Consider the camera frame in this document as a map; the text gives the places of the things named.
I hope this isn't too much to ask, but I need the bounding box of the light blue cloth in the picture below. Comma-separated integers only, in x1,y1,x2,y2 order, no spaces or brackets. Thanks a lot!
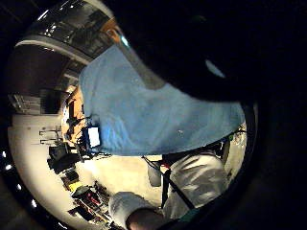
78,43,247,157

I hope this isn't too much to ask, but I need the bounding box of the orange wooden desk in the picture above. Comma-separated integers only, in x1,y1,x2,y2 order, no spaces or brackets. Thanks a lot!
60,85,86,145

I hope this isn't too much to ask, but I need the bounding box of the the person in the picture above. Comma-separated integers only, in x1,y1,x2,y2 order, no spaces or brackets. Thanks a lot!
107,139,248,230

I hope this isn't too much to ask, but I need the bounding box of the black office chair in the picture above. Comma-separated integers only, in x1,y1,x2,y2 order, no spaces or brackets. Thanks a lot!
46,142,83,174

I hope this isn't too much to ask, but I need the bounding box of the cluttered equipment rack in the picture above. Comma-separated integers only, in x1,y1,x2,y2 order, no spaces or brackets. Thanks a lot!
60,170,120,229

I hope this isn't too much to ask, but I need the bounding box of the black shoulder strap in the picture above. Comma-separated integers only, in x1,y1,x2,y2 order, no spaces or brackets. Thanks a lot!
159,168,197,211

